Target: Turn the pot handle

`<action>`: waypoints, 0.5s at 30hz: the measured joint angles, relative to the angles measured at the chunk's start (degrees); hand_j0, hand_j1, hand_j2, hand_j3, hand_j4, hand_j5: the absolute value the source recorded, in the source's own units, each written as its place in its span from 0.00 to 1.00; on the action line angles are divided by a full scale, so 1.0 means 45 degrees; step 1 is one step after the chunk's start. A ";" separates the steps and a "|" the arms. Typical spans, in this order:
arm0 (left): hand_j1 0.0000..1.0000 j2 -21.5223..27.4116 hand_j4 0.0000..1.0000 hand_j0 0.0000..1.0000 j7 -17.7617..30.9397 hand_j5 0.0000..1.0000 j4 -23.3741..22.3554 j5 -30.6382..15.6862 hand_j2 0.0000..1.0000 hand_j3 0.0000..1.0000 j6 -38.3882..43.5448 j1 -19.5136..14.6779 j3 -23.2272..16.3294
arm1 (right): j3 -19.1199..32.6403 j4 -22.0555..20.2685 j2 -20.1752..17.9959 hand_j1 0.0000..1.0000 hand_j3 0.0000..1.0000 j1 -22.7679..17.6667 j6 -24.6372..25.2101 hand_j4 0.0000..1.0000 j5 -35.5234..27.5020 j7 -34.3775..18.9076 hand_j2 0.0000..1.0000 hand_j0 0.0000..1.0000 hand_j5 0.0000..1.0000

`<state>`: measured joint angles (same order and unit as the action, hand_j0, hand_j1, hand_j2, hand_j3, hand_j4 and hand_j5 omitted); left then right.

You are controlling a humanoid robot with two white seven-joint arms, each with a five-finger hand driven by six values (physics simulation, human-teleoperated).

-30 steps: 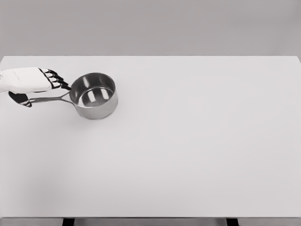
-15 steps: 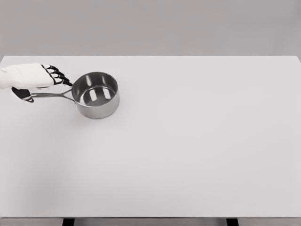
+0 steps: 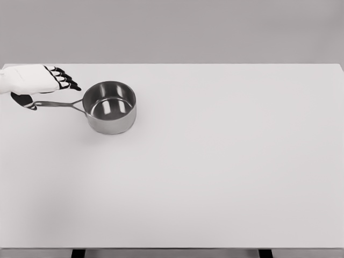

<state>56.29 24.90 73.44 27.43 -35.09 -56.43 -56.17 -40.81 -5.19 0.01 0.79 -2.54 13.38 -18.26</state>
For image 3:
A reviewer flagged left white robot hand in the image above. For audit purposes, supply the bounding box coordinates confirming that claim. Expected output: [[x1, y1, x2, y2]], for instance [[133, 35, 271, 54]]
[[0, 64, 82, 111]]

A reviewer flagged steel saucepan with long handle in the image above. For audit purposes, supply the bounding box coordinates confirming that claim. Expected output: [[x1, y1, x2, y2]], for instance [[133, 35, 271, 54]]
[[32, 81, 137, 135]]

